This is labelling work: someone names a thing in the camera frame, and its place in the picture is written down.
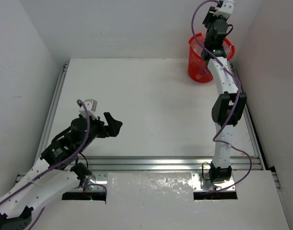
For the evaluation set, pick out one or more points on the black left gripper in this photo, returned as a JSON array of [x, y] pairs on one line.
[[106, 129]]

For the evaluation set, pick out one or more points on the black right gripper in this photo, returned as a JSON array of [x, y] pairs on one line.
[[210, 16]]

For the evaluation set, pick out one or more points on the blue label bottle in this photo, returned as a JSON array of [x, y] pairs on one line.
[[202, 73]]

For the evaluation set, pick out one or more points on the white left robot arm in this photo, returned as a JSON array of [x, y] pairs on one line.
[[81, 175]]

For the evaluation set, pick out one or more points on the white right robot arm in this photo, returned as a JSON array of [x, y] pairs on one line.
[[230, 103]]

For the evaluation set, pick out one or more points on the red mesh plastic bin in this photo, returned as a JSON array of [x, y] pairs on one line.
[[195, 61]]

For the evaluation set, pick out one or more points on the translucent plastic sheet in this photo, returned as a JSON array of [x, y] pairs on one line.
[[141, 187]]

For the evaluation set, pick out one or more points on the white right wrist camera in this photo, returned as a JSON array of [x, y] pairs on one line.
[[225, 9]]

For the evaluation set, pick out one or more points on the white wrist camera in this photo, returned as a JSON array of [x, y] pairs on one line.
[[89, 112], [225, 9]]

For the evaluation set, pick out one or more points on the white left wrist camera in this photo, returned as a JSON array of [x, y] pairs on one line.
[[89, 112]]

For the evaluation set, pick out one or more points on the aluminium table left rail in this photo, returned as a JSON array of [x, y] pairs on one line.
[[55, 95]]

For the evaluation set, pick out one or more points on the aluminium table rail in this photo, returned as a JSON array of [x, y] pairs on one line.
[[147, 164], [247, 154], [55, 95]]

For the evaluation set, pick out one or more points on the aluminium table right rail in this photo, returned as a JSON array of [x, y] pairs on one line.
[[247, 154]]

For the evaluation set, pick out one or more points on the aluminium table front rail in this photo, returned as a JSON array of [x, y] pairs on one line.
[[147, 164]]

